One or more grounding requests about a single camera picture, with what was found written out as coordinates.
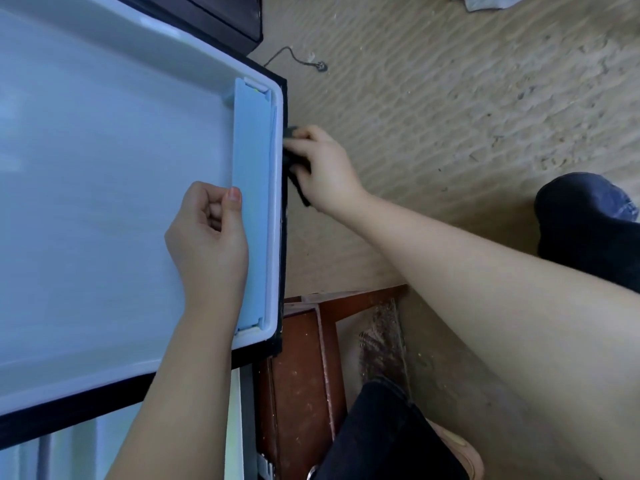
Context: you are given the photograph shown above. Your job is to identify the person's right hand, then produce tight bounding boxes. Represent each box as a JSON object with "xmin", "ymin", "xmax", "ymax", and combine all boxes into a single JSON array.
[{"xmin": 283, "ymin": 125, "xmax": 369, "ymax": 221}]

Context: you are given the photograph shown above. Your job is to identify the person's left hand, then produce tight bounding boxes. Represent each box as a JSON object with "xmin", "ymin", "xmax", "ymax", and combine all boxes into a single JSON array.
[{"xmin": 165, "ymin": 181, "xmax": 249, "ymax": 316}]

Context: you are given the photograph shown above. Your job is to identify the dark grey cloth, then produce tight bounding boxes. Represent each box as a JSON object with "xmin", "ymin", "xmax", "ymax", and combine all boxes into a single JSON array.
[{"xmin": 283, "ymin": 125, "xmax": 313, "ymax": 208}]

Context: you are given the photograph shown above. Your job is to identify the fridge door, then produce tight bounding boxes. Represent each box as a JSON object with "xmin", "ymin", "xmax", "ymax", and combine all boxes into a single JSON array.
[{"xmin": 0, "ymin": 0, "xmax": 291, "ymax": 451}]

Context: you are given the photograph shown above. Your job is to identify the grey mini fridge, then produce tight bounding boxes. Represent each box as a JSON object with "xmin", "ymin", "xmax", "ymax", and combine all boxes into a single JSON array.
[{"xmin": 0, "ymin": 367, "xmax": 263, "ymax": 480}]

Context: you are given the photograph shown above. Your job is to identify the person's left forearm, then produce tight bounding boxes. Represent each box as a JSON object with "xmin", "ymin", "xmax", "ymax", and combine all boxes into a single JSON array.
[{"xmin": 105, "ymin": 299, "xmax": 246, "ymax": 480}]

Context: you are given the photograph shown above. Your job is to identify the person's dark trousers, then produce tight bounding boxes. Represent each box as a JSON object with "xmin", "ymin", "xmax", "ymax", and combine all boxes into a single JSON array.
[{"xmin": 312, "ymin": 171, "xmax": 640, "ymax": 480}]

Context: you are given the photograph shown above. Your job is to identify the dark red wooden stand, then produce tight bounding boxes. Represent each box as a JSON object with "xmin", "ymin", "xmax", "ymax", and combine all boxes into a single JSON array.
[{"xmin": 252, "ymin": 285, "xmax": 409, "ymax": 480}]

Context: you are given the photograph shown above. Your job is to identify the dark cabinet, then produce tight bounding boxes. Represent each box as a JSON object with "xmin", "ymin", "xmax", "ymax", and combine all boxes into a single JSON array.
[{"xmin": 135, "ymin": 0, "xmax": 264, "ymax": 58}]

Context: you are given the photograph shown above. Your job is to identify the black power cable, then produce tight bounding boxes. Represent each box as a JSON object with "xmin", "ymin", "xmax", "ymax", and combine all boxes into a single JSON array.
[{"xmin": 262, "ymin": 45, "xmax": 329, "ymax": 74}]

